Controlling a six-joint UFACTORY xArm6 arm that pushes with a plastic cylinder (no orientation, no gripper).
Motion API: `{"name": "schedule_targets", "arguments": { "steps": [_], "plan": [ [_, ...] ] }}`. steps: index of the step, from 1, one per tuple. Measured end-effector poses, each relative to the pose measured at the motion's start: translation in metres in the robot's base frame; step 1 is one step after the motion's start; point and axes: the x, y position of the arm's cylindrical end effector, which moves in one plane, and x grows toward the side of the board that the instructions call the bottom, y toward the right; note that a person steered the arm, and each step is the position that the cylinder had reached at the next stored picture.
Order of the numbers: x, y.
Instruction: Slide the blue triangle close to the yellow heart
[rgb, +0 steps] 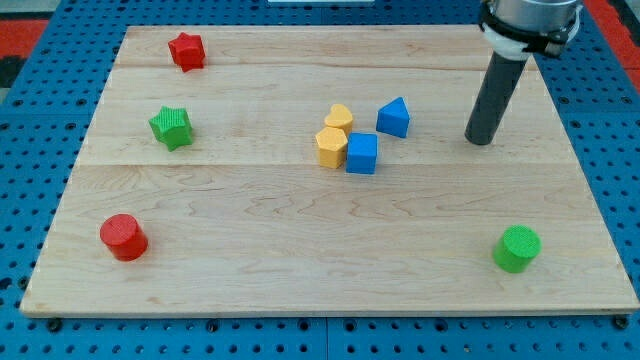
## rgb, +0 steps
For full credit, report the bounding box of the red cylinder block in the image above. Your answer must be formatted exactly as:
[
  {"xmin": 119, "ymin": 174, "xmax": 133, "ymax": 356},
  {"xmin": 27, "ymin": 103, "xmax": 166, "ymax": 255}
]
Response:
[{"xmin": 99, "ymin": 213, "xmax": 148, "ymax": 261}]

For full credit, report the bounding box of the green star block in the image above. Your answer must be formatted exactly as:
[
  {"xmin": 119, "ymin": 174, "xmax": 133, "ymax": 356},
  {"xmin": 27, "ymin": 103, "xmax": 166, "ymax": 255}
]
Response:
[{"xmin": 148, "ymin": 106, "xmax": 193, "ymax": 152}]

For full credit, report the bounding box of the blue cube block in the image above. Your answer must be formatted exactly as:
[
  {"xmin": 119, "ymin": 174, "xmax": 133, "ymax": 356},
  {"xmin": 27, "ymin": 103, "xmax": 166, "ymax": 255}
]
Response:
[{"xmin": 346, "ymin": 132, "xmax": 378, "ymax": 174}]

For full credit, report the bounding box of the light wooden board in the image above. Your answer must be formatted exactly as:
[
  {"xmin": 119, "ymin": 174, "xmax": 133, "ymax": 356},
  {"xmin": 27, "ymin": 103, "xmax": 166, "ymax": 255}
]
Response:
[{"xmin": 21, "ymin": 25, "xmax": 639, "ymax": 318}]

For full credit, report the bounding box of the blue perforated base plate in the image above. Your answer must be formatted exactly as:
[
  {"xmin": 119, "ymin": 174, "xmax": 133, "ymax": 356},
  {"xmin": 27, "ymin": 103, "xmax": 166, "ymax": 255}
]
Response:
[{"xmin": 1, "ymin": 0, "xmax": 639, "ymax": 359}]

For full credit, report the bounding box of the yellow hexagon block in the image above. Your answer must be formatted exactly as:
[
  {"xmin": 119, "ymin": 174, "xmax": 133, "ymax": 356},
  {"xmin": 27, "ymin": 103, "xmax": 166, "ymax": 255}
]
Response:
[{"xmin": 315, "ymin": 127, "xmax": 348, "ymax": 169}]

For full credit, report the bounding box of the green cylinder block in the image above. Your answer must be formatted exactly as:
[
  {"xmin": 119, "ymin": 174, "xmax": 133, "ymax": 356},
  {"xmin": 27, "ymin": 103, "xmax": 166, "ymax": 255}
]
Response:
[{"xmin": 493, "ymin": 224, "xmax": 542, "ymax": 273}]

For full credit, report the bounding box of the red star block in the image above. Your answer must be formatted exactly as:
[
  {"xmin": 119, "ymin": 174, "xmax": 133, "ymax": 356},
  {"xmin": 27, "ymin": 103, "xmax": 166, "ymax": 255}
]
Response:
[{"xmin": 168, "ymin": 32, "xmax": 205, "ymax": 72}]

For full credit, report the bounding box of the yellow heart block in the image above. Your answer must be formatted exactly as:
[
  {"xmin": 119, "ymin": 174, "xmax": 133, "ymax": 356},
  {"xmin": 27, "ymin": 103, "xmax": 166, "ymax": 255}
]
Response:
[{"xmin": 324, "ymin": 104, "xmax": 354, "ymax": 136}]

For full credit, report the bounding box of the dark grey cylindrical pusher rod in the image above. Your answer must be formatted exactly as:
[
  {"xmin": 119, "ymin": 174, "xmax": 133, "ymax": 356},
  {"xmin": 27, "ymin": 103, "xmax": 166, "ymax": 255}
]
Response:
[{"xmin": 464, "ymin": 52, "xmax": 526, "ymax": 146}]

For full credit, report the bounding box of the blue triangle block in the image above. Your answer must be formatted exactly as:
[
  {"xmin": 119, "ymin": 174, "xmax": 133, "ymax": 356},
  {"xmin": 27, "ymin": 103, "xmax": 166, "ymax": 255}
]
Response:
[{"xmin": 376, "ymin": 97, "xmax": 411, "ymax": 138}]

